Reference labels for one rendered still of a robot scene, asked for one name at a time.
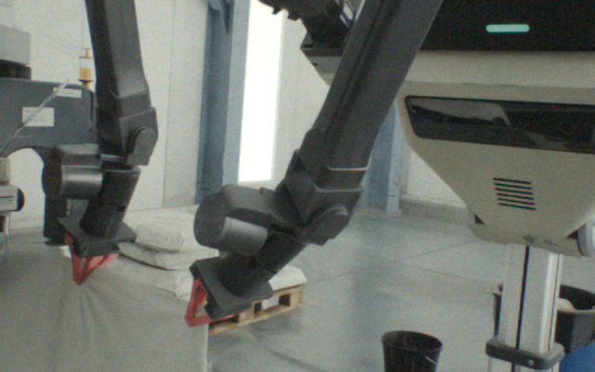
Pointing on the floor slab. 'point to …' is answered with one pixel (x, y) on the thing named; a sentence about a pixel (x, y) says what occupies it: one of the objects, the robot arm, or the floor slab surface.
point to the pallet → (288, 296)
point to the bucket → (410, 352)
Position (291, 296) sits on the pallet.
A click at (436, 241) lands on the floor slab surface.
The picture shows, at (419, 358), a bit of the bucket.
